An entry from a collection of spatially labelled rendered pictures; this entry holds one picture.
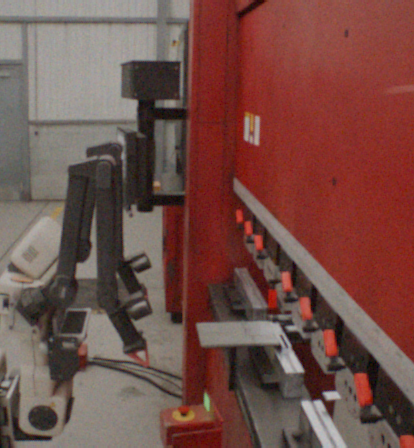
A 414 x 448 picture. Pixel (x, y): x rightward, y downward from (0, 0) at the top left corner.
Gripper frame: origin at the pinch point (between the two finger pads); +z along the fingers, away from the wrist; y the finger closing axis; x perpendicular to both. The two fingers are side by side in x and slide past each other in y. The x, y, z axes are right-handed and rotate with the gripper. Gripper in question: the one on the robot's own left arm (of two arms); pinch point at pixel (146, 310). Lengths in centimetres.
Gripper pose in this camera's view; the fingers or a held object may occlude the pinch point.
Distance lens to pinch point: 214.4
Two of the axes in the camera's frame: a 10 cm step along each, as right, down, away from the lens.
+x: -9.0, 4.4, 0.3
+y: -0.9, -2.4, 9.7
